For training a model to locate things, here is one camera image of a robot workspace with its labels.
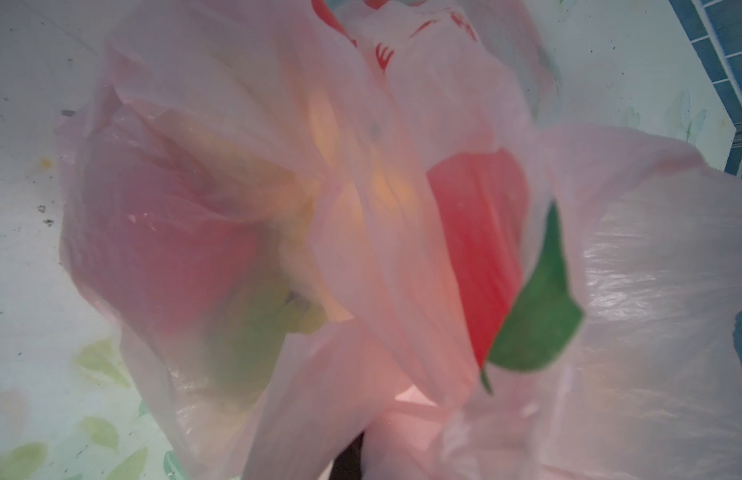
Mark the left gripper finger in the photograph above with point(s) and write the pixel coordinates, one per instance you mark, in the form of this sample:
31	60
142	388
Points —
348	464

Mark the pink plastic bag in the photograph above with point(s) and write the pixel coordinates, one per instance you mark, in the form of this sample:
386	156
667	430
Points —
563	307

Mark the yellow fake fruit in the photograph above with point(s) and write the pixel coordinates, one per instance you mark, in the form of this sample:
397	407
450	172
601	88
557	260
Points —
358	141

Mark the red fake fruit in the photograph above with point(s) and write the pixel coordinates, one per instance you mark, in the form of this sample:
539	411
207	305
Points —
146	238

